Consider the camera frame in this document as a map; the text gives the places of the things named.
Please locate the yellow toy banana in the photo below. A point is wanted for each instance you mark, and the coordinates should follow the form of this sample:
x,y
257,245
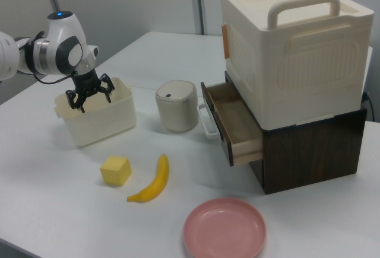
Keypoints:
x,y
157,181

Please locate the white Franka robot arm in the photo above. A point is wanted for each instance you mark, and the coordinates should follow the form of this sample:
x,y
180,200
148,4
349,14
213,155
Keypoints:
x,y
59,41

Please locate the cream plastic storage box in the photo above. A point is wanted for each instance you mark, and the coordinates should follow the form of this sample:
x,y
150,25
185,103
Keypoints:
x,y
297,62

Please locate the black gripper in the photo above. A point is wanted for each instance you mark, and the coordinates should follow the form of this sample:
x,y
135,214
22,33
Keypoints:
x,y
86,83

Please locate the white plastic box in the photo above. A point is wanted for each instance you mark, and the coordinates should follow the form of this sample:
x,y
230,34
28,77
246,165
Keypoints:
x,y
98,127

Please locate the pink plastic plate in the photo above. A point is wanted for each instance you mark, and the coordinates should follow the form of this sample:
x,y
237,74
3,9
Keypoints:
x,y
224,228

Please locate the yellow foam cube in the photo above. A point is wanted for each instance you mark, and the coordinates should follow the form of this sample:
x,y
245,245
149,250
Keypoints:
x,y
114,170

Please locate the dark brown wooden cabinet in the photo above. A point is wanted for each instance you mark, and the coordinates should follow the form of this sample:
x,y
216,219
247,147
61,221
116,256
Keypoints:
x,y
311,157

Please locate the small beige lidded trash can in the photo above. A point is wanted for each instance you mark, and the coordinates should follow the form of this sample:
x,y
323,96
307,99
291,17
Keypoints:
x,y
176,112

